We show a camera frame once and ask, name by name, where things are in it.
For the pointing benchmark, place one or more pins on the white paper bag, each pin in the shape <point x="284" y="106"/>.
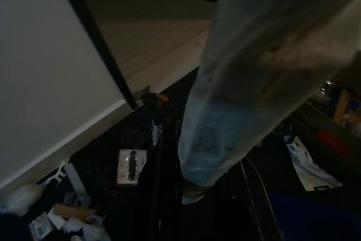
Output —
<point x="307" y="162"/>

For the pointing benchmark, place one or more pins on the blue fabric item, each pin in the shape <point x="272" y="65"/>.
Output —
<point x="316" y="218"/>

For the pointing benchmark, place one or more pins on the brown cardboard piece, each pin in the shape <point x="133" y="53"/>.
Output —
<point x="74" y="211"/>

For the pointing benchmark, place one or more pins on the black bristly item with orange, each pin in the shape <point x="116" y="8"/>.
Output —
<point x="154" y="104"/>

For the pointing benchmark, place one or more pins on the person's leg in light jeans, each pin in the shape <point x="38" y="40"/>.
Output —
<point x="242" y="63"/>

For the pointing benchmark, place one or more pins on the black and white box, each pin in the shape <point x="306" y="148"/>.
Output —
<point x="62" y="176"/>

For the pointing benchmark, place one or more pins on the crumpled white cloth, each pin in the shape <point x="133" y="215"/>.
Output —
<point x="84" y="229"/>

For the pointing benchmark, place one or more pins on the white shoe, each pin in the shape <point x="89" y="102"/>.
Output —
<point x="192" y="194"/>

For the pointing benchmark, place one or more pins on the small grey box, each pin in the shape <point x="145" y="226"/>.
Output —
<point x="76" y="199"/>

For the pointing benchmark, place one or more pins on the white plastic bag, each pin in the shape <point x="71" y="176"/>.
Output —
<point x="22" y="199"/>

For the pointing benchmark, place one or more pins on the long black pole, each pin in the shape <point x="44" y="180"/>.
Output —
<point x="99" y="37"/>

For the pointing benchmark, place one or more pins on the wooden furniture leg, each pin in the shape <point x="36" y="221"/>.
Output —
<point x="340" y="108"/>

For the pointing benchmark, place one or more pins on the small box with display print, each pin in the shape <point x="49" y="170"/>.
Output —
<point x="40" y="229"/>

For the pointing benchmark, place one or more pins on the white package with black item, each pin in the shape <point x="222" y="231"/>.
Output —
<point x="132" y="167"/>

